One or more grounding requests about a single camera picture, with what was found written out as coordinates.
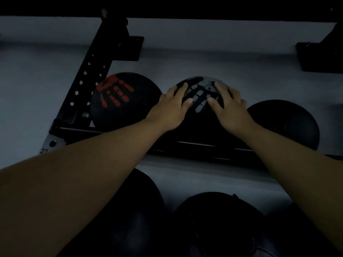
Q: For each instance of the stitched panel black medicine ball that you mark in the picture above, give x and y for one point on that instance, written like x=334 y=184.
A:
x=219 y=227

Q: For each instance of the person's right hand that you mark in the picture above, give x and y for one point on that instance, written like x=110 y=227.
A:
x=234 y=115

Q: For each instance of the person's right forearm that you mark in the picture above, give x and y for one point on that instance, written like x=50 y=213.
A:
x=302 y=173

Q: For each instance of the person's left hand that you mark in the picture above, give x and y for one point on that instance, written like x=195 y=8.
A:
x=167 y=112

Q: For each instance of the small black slam ball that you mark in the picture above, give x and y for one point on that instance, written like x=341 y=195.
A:
x=286 y=123

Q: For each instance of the black steel storage rack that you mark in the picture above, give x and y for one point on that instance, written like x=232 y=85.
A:
x=126 y=48

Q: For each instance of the person's left forearm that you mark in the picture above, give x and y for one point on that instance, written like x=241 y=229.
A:
x=67 y=190

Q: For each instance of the large plain black medicine ball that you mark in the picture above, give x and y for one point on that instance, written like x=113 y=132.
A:
x=128 y=222
x=300 y=235

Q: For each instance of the ball with white handprint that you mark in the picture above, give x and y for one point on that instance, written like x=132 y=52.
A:
x=201 y=123

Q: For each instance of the ball with red handprint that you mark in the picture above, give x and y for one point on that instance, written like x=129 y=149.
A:
x=126 y=112

